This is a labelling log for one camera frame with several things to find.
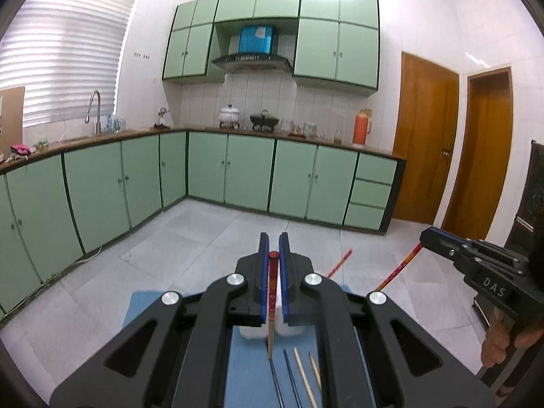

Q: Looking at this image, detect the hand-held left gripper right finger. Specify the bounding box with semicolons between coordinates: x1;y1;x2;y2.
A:
278;232;496;408

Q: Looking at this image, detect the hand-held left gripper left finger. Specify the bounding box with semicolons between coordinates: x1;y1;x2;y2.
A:
50;232;273;408

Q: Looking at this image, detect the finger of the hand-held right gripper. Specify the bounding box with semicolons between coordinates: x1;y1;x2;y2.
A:
419;228;481;270
430;227;530;273

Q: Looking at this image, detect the red-ended wooden chopstick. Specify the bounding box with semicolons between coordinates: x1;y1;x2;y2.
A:
267;252;281;360
326;249;353;279

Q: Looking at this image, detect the red-patterned chopstick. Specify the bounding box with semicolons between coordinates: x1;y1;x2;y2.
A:
376;242;423;292

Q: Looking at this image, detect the white double utensil holder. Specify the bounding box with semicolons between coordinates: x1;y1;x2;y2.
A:
238;283;307;341

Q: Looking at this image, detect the dark blue chopstick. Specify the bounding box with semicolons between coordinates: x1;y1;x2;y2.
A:
283;349;302;408

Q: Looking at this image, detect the black chopstick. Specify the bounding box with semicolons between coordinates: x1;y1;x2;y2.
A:
270;359;285;408

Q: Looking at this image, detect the person's right hand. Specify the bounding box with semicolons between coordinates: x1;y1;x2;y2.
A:
480;309;544;368

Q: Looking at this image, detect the dark cabinet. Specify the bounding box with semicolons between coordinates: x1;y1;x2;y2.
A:
506;139;544;264

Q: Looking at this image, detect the blue table mat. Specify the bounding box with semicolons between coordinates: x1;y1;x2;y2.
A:
121;291;379;408

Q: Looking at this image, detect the orange thermos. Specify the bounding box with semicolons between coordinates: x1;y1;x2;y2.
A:
352;108;373;147

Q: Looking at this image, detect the black wok with lid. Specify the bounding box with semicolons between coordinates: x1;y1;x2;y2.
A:
249;109;279;132

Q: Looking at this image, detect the white cooking pot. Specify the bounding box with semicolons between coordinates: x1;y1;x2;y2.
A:
219;103;241;129

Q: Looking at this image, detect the black range hood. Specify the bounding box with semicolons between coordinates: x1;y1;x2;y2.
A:
211;53;293;74

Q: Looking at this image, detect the metal kitchen faucet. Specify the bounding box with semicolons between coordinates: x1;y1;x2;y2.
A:
85;90;103;135

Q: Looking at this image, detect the blue hood chimney cover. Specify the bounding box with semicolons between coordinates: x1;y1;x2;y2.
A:
239;25;275;54

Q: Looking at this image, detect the white window blind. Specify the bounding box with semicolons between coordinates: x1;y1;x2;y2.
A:
0;0;141;128

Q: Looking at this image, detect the wooden door with frame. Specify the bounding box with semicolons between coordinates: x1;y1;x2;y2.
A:
442;65;514;243

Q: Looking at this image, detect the green wall cabinet unit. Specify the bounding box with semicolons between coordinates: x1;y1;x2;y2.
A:
162;0;380;98

